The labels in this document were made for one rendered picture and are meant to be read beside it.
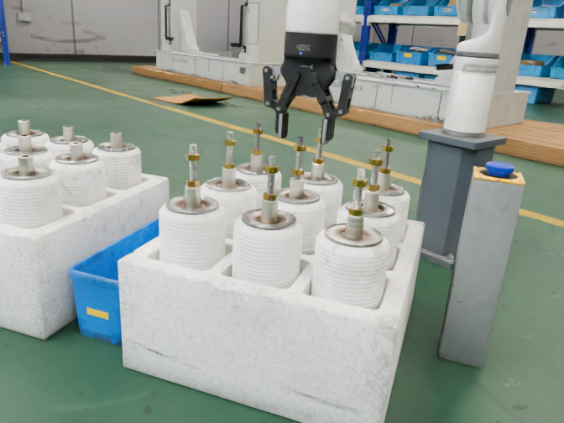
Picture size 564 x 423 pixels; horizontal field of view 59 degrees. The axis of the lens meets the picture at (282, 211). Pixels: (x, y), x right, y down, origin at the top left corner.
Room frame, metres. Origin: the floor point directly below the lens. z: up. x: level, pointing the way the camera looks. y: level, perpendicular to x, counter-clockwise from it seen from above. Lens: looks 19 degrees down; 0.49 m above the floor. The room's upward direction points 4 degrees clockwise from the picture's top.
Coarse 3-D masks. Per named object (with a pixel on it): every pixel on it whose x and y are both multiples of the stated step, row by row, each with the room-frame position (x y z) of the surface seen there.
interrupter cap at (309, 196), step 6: (276, 192) 0.76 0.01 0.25; (282, 192) 0.76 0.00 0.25; (288, 192) 0.77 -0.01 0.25; (306, 192) 0.77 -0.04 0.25; (312, 192) 0.77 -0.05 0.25; (282, 198) 0.73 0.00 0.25; (288, 198) 0.73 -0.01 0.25; (306, 198) 0.74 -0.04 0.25; (312, 198) 0.74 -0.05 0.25; (318, 198) 0.74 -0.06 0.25; (294, 204) 0.71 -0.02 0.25; (300, 204) 0.71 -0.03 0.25; (306, 204) 0.72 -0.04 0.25
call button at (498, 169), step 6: (492, 162) 0.74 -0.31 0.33; (498, 162) 0.74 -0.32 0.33; (486, 168) 0.73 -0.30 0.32; (492, 168) 0.72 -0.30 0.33; (498, 168) 0.71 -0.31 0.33; (504, 168) 0.71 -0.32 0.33; (510, 168) 0.71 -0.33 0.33; (492, 174) 0.72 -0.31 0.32; (498, 174) 0.71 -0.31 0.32; (504, 174) 0.71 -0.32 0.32
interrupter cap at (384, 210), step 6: (348, 204) 0.72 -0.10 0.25; (384, 204) 0.73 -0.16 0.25; (348, 210) 0.70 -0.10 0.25; (378, 210) 0.71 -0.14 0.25; (384, 210) 0.71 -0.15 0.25; (390, 210) 0.71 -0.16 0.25; (366, 216) 0.68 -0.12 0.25; (372, 216) 0.68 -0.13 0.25; (378, 216) 0.68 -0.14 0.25; (384, 216) 0.68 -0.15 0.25; (390, 216) 0.69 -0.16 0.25
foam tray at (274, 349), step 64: (128, 256) 0.64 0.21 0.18; (128, 320) 0.62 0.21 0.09; (192, 320) 0.59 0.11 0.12; (256, 320) 0.56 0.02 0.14; (320, 320) 0.53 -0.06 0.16; (384, 320) 0.52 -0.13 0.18; (192, 384) 0.59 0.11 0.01; (256, 384) 0.56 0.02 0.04; (320, 384) 0.53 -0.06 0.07; (384, 384) 0.50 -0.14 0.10
